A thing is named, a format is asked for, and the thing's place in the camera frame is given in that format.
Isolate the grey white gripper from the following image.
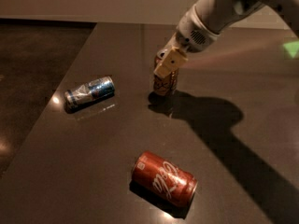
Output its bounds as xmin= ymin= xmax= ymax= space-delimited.
xmin=154 ymin=6 xmax=220 ymax=78

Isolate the orange LaCroix can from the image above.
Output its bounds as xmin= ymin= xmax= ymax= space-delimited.
xmin=153 ymin=56 xmax=178 ymax=97

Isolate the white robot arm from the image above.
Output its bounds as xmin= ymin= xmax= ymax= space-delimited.
xmin=154 ymin=0 xmax=299 ymax=78

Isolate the crushed blue silver Redbull can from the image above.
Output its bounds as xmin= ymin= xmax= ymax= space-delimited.
xmin=64 ymin=77 xmax=115 ymax=109

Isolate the red Coca-Cola can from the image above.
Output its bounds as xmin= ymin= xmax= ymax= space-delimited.
xmin=132 ymin=151 xmax=198 ymax=207

